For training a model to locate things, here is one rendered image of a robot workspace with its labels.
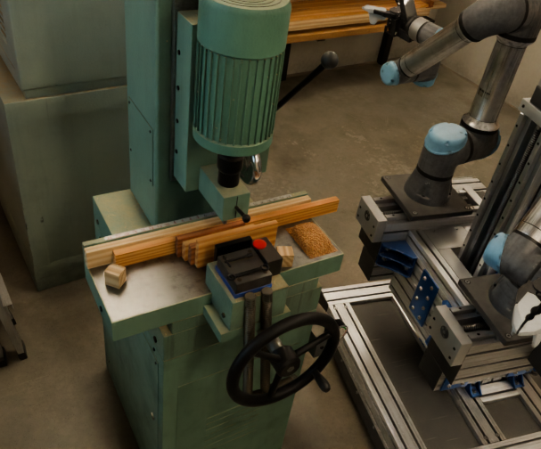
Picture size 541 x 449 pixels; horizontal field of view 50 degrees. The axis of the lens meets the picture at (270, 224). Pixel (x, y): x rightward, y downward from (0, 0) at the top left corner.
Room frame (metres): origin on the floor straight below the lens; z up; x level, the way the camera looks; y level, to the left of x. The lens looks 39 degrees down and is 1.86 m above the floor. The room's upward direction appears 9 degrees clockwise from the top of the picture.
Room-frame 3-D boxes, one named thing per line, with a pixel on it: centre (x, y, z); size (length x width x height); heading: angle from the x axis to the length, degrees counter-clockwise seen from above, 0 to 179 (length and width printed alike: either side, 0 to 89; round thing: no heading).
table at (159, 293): (1.01, 0.08, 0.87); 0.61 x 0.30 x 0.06; 125
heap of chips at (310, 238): (1.16, -0.11, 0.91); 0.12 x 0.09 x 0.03; 35
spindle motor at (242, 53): (1.12, 0.11, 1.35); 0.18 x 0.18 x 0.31
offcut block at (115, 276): (0.91, 0.32, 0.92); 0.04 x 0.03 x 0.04; 77
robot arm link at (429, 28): (1.89, -0.44, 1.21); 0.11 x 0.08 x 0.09; 37
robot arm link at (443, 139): (1.60, -0.49, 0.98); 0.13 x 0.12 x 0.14; 127
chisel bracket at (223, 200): (1.13, 0.12, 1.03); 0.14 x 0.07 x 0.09; 35
